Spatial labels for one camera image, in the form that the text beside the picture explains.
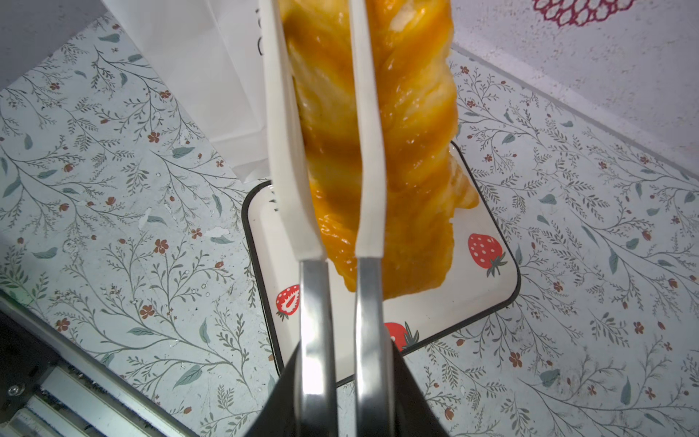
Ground strawberry print rectangular tray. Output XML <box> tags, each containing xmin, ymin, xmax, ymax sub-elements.
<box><xmin>241</xmin><ymin>138</ymin><xmax>522</xmax><ymax>389</ymax></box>

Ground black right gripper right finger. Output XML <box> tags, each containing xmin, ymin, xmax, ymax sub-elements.
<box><xmin>391</xmin><ymin>342</ymin><xmax>449</xmax><ymax>437</ymax></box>

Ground white paper gift bag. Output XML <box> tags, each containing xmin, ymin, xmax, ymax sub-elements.
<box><xmin>105</xmin><ymin>0</ymin><xmax>269</xmax><ymax>182</ymax></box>

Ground white slotted serving tongs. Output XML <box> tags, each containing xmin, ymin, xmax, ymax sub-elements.
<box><xmin>260</xmin><ymin>1</ymin><xmax>395</xmax><ymax>436</ymax></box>

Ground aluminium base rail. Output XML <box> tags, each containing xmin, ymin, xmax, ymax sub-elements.
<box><xmin>1</xmin><ymin>293</ymin><xmax>193</xmax><ymax>436</ymax></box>

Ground long braided fake bread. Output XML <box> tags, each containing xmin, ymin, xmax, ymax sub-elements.
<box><xmin>280</xmin><ymin>1</ymin><xmax>479</xmax><ymax>299</ymax></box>

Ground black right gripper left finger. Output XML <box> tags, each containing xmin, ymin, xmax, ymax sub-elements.
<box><xmin>246</xmin><ymin>344</ymin><xmax>300</xmax><ymax>437</ymax></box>

